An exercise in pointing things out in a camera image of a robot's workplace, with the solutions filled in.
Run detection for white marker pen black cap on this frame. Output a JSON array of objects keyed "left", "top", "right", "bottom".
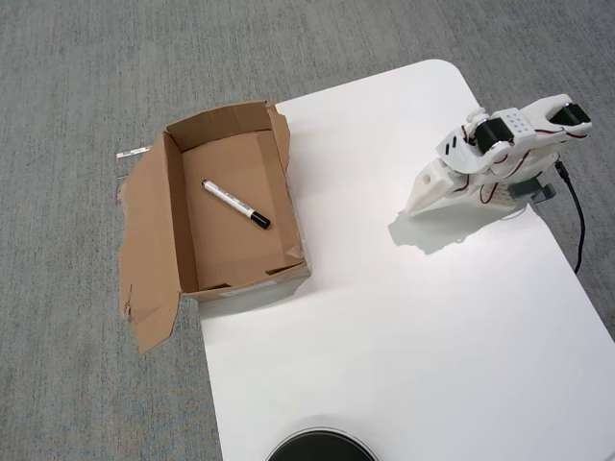
[{"left": 200, "top": 178, "right": 272, "bottom": 231}]

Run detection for black round object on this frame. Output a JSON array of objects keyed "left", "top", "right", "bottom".
[{"left": 265, "top": 425, "right": 379, "bottom": 461}]

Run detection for white moving gripper finger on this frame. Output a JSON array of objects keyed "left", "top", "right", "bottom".
[{"left": 475, "top": 143, "right": 513, "bottom": 172}]

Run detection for white fixed gripper finger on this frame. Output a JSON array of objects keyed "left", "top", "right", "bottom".
[{"left": 402, "top": 159, "right": 456, "bottom": 217}]

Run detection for open brown cardboard box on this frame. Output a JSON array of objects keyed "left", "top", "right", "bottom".
[{"left": 116, "top": 99, "right": 313, "bottom": 355}]

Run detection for black power cable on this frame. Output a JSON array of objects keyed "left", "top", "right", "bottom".
[{"left": 554, "top": 160, "right": 587, "bottom": 275}]

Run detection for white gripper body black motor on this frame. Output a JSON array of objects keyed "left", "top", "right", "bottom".
[{"left": 434, "top": 116, "right": 516, "bottom": 173}]

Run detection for grey table clamp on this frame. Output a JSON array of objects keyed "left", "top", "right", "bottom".
[{"left": 508, "top": 180, "right": 558, "bottom": 206}]

